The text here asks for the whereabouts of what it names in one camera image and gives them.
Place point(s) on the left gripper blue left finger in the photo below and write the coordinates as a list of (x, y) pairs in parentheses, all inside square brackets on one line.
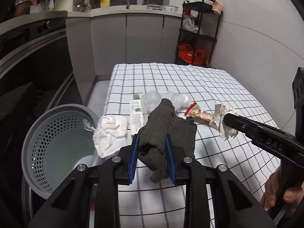
[(133, 158)]

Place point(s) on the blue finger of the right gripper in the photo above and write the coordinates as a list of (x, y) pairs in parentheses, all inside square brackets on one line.
[(259, 132)]

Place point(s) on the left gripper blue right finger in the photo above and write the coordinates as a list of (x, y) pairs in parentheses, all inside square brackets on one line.
[(171, 165)]

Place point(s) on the white tissue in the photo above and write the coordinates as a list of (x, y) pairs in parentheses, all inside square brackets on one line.
[(110, 135)]

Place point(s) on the dark grey rag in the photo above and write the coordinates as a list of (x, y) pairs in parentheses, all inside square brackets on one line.
[(162, 121)]

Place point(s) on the green white carton box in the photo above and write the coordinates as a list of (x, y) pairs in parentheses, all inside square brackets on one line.
[(136, 115)]

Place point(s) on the red gold snack wrapper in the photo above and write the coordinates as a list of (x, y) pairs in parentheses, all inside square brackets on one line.
[(195, 111)]

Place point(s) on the clear plastic bag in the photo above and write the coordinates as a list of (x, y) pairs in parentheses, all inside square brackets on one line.
[(178, 100), (189, 25)]

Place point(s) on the clear plastic cup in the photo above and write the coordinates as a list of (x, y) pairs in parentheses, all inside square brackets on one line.
[(150, 101)]

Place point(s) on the grey perforated trash bin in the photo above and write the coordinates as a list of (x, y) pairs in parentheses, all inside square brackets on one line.
[(56, 143)]

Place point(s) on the grey kitchen cabinets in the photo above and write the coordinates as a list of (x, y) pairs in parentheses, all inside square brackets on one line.
[(97, 43)]

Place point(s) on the red plastic bag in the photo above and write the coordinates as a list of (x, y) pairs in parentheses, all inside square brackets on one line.
[(186, 53)]

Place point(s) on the black metal shelf rack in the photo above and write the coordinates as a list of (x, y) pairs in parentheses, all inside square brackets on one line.
[(201, 12)]

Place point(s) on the black built-in oven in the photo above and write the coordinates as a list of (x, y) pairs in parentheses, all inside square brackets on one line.
[(35, 63)]

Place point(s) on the clear plastic bag on shelf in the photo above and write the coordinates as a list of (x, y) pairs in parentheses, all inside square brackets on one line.
[(189, 25)]

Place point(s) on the red checkered cloth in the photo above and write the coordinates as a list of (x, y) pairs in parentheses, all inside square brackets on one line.
[(217, 7)]

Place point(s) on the white mug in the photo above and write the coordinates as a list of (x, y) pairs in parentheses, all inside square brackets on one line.
[(140, 2)]

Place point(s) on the yellow detergent bottle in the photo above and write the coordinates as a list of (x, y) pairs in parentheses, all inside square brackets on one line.
[(104, 3)]

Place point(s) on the brown cooking pot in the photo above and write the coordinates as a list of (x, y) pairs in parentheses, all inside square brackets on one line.
[(23, 7)]

